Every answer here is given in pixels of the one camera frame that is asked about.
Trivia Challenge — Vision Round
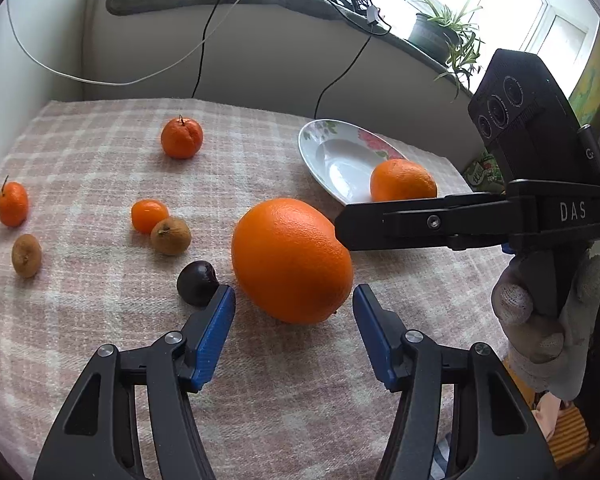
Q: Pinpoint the white floral plate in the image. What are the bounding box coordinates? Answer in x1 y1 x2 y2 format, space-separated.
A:
298 119 412 206

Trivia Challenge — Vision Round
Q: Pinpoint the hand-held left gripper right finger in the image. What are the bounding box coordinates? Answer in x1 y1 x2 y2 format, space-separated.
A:
352 283 561 480

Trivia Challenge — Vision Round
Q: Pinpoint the yellow green printed sheet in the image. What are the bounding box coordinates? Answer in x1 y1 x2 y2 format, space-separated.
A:
570 57 600 127

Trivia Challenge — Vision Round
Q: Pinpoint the orange striped clothing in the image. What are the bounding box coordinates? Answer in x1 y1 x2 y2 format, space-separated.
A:
504 357 594 470

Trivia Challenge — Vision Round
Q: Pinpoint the person's right hand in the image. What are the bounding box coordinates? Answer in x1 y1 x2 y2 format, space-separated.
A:
491 252 600 402

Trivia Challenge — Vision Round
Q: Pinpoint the large oval orange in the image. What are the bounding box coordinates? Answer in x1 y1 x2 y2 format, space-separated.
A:
231 198 355 325

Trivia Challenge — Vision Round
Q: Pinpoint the potted spider plant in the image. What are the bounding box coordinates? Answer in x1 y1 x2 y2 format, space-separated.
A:
394 0 485 104

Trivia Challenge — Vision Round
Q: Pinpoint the black power cable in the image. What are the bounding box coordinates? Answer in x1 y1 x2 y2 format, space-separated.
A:
190 0 233 100

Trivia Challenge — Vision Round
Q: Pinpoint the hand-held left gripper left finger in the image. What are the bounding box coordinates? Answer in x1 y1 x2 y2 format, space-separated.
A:
32 284 237 480

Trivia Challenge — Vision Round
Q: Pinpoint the dark red cherry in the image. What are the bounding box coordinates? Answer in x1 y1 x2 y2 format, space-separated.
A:
176 260 220 308

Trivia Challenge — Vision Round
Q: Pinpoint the green packet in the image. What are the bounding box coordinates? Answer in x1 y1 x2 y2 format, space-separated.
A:
462 152 505 192

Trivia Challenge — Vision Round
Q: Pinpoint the white cable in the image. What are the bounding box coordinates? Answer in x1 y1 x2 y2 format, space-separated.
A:
5 0 264 87

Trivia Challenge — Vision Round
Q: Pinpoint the black cable with dongle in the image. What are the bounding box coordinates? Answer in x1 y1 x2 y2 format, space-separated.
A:
312 0 393 120

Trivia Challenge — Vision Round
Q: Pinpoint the small tangerine with stem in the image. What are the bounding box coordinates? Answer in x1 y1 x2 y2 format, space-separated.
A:
0 175 30 228

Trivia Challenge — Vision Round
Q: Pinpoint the pink plaid tablecloth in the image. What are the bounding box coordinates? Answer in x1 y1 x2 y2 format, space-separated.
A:
0 98 512 480

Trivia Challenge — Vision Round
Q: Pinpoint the white window frame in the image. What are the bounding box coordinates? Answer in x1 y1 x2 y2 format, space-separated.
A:
260 0 600 97

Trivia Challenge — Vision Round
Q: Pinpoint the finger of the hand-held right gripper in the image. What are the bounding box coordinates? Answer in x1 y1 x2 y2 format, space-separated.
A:
334 193 511 252

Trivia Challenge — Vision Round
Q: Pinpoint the brown longan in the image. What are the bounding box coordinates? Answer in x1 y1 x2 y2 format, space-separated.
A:
150 216 192 256
11 233 43 278

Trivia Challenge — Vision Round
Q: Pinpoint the black electronic device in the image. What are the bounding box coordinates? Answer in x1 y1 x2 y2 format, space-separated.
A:
328 0 381 17

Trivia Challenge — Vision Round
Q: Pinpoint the small orange kumquat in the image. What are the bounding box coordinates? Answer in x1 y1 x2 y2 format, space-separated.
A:
131 199 170 235

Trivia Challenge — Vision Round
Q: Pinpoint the round orange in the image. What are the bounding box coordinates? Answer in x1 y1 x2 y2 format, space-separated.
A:
369 158 438 203

